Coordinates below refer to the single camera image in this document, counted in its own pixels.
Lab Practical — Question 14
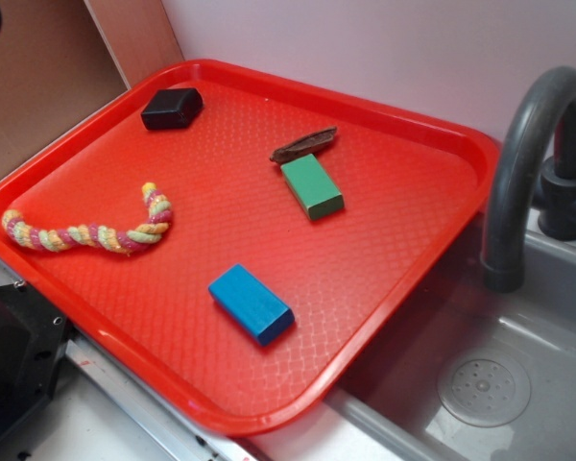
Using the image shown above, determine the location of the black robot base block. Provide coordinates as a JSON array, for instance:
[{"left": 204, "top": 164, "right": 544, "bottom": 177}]
[{"left": 0, "top": 284, "right": 71, "bottom": 444}]

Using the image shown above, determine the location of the green wooden block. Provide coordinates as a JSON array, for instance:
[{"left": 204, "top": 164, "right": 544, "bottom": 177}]
[{"left": 280, "top": 154, "right": 345, "bottom": 221}]

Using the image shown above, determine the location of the blue wooden block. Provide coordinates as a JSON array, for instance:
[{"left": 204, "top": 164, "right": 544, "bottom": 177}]
[{"left": 208, "top": 264, "right": 295, "bottom": 347}]

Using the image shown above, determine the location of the black rectangular block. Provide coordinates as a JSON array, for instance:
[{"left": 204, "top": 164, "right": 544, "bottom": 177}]
[{"left": 141, "top": 87, "right": 204, "bottom": 131}]

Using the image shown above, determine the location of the red plastic tray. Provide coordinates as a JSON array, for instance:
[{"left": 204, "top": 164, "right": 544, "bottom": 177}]
[{"left": 0, "top": 61, "right": 499, "bottom": 436}]

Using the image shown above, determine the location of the brown dried pod piece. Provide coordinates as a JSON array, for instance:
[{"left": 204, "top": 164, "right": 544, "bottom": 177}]
[{"left": 269, "top": 126, "right": 338, "bottom": 164}]

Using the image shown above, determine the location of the grey plastic sink basin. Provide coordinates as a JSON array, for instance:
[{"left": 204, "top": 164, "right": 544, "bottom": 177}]
[{"left": 327, "top": 219, "right": 576, "bottom": 460}]

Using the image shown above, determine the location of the round sink drain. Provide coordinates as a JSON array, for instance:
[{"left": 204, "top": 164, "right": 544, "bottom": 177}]
[{"left": 437, "top": 348, "right": 531, "bottom": 428}]

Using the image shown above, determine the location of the grey curved faucet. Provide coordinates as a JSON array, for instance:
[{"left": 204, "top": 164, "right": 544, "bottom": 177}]
[{"left": 480, "top": 66, "right": 576, "bottom": 293}]

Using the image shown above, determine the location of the brown cardboard panel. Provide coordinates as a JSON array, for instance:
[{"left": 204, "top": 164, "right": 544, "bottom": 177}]
[{"left": 0, "top": 1, "right": 182, "bottom": 180}]

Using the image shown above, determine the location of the multicoloured braided rope toy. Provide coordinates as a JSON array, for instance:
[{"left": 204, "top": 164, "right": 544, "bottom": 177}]
[{"left": 1, "top": 182, "right": 173, "bottom": 255}]

